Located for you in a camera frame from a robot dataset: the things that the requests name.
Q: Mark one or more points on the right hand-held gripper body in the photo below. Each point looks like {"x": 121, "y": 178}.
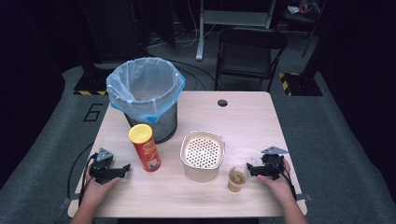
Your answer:
{"x": 272, "y": 163}

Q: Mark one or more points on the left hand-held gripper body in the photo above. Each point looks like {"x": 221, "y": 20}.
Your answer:
{"x": 104, "y": 169}

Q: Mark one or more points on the clear plastic cup brown liquid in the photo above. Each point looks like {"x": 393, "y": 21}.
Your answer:
{"x": 236, "y": 180}

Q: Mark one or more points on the red chip can yellow lid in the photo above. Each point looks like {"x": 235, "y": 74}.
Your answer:
{"x": 148, "y": 152}

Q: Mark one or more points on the cream perforated strainer basket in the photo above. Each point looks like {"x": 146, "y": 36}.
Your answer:
{"x": 202, "y": 152}

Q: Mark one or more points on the grey metal mesh trash can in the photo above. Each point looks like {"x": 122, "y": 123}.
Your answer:
{"x": 166, "y": 124}

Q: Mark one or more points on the pale blue plastic bin liner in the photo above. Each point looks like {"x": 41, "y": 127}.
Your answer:
{"x": 146, "y": 81}

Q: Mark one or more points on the person's right hand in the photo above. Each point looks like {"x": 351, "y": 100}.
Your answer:
{"x": 280, "y": 188}

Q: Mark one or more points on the person's left hand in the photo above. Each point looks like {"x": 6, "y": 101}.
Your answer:
{"x": 95, "y": 193}

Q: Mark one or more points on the black folding chair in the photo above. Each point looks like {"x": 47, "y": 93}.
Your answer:
{"x": 249, "y": 56}

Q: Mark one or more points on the black cabinet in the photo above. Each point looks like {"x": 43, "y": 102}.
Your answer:
{"x": 115, "y": 28}

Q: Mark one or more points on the grey table edge bracket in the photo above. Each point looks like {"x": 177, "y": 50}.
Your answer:
{"x": 303, "y": 197}
{"x": 69, "y": 200}

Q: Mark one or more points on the black base plate hazard stripes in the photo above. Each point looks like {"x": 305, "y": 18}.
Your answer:
{"x": 90, "y": 85}
{"x": 303, "y": 85}

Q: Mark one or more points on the white metal desk frame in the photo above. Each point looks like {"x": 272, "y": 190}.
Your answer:
{"x": 232, "y": 17}

